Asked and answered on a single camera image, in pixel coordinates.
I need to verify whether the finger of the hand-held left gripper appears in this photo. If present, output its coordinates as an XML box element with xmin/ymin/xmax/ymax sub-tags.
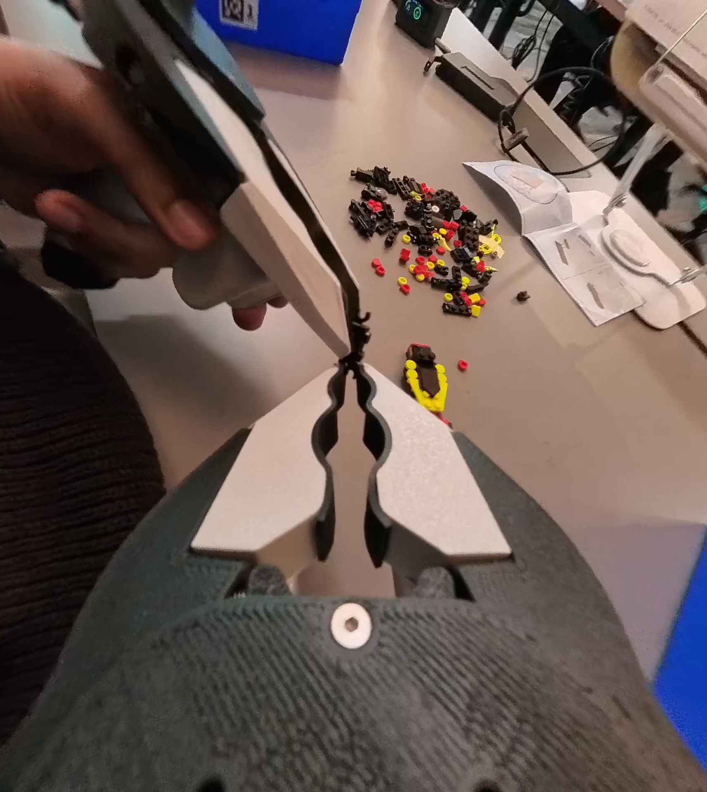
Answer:
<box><xmin>174</xmin><ymin>61</ymin><xmax>371</xmax><ymax>358</ymax></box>

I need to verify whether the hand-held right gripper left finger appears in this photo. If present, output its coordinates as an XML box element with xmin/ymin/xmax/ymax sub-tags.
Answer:
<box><xmin>190</xmin><ymin>365</ymin><xmax>340</xmax><ymax>580</ymax></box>

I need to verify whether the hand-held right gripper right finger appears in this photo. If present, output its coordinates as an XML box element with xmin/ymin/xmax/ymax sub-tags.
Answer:
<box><xmin>353</xmin><ymin>364</ymin><xmax>513</xmax><ymax>596</ymax></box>

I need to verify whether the black lego part red stud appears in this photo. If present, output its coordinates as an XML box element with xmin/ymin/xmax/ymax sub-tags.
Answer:
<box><xmin>336</xmin><ymin>311</ymin><xmax>373</xmax><ymax>380</ymax></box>

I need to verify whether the pile of lego pieces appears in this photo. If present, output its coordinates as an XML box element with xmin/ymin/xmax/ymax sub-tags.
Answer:
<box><xmin>347</xmin><ymin>165</ymin><xmax>507</xmax><ymax>319</ymax></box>

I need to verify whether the yellow red lego car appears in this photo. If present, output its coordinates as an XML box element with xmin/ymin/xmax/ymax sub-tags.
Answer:
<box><xmin>403</xmin><ymin>342</ymin><xmax>454</xmax><ymax>429</ymax></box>

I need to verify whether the lego instruction booklet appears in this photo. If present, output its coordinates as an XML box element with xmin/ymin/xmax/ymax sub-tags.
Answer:
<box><xmin>462</xmin><ymin>159</ymin><xmax>646</xmax><ymax>328</ymax></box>

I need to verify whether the person's left hand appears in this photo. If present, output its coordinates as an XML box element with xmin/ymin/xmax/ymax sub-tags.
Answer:
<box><xmin>0</xmin><ymin>31</ymin><xmax>290</xmax><ymax>333</ymax></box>

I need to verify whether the blue bin with white tag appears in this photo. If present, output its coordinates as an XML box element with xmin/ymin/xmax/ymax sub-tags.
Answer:
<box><xmin>194</xmin><ymin>0</ymin><xmax>364</xmax><ymax>67</ymax></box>

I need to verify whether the person's black sweater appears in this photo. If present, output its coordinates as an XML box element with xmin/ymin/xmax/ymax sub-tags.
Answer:
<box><xmin>0</xmin><ymin>247</ymin><xmax>167</xmax><ymax>792</ymax></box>

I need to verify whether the black device green light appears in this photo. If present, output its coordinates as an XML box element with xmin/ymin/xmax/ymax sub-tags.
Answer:
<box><xmin>392</xmin><ymin>0</ymin><xmax>454</xmax><ymax>48</ymax></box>

